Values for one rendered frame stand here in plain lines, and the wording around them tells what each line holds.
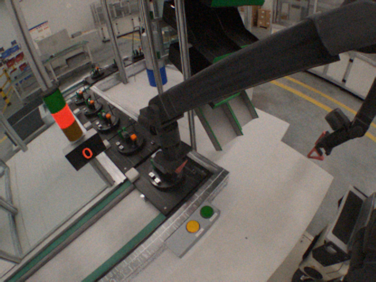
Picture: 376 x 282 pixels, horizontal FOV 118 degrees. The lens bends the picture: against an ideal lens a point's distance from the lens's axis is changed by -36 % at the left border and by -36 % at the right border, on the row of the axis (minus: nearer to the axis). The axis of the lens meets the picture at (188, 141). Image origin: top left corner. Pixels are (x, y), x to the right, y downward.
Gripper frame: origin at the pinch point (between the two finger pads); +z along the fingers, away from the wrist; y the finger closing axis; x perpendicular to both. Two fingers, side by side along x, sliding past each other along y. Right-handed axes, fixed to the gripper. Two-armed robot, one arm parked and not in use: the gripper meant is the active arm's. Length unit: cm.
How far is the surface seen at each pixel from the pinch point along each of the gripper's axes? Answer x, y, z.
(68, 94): -151, 3, 13
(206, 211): 13.7, 2.0, 9.7
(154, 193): -5.1, 8.9, 9.8
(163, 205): 0.6, 9.7, 9.8
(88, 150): -17.0, 18.1, -14.0
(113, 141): -42.5, 4.7, 9.4
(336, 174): 89, -148, 107
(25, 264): -21, 74, 12
